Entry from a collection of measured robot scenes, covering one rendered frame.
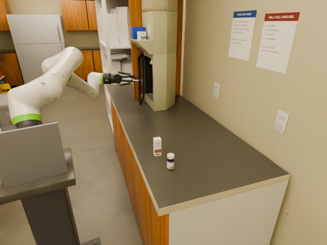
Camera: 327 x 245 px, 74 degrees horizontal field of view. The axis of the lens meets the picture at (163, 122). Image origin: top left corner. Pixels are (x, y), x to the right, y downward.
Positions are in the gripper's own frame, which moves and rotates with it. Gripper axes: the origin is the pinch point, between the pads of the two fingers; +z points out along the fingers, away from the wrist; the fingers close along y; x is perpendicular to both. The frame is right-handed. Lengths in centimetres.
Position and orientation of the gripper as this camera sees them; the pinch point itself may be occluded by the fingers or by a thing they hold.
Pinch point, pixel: (135, 78)
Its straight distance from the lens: 189.1
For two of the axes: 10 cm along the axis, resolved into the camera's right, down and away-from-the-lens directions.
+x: 0.2, -4.2, 9.1
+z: 10.0, 0.1, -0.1
